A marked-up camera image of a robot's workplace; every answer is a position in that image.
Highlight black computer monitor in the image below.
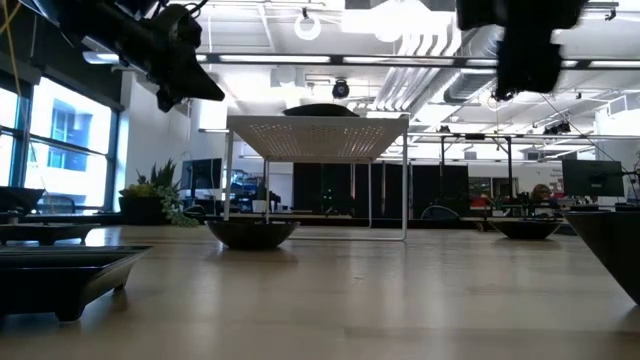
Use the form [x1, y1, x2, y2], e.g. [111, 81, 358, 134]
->
[561, 159, 626, 198]
[180, 158, 224, 192]

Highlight black office chair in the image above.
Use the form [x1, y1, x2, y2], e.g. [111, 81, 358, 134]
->
[420, 205, 462, 222]

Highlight yellow hanging cable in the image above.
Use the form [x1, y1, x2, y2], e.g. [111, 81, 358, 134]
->
[0, 0, 25, 96]

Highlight black partition wall panels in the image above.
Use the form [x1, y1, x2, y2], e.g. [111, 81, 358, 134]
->
[292, 163, 471, 219]

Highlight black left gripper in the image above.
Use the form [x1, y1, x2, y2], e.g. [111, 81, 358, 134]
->
[142, 3, 227, 114]

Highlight white perforated metal shelf rack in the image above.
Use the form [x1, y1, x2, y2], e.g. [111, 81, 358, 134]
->
[222, 114, 411, 243]

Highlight white ring ceiling lamp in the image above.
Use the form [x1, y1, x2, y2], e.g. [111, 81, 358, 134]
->
[293, 7, 323, 42]

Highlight black metal gantry frame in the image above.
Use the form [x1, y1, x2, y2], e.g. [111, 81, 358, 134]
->
[438, 132, 515, 201]

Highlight large black conical dish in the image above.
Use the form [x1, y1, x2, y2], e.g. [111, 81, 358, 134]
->
[564, 209, 640, 306]

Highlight black round mini bowl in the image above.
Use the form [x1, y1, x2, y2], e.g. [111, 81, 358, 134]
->
[205, 219, 301, 251]
[491, 219, 563, 241]

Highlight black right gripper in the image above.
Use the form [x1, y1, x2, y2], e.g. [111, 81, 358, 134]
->
[456, 0, 589, 102]

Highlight potted succulent plant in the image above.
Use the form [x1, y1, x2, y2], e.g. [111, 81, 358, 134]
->
[118, 158, 201, 229]

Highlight long ceiling light bar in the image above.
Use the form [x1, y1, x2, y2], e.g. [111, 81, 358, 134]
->
[82, 49, 640, 72]

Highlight person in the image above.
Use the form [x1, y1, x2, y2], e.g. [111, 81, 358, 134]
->
[529, 183, 555, 205]

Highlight large window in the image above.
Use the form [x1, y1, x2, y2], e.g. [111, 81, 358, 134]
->
[0, 74, 120, 214]

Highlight black angular block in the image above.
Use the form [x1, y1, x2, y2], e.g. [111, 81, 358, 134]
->
[0, 186, 46, 216]

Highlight black square footed plate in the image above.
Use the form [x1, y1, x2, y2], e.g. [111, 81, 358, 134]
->
[0, 244, 152, 323]

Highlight black bowl-shaped mini plate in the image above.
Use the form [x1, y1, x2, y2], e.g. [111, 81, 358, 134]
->
[282, 103, 360, 118]

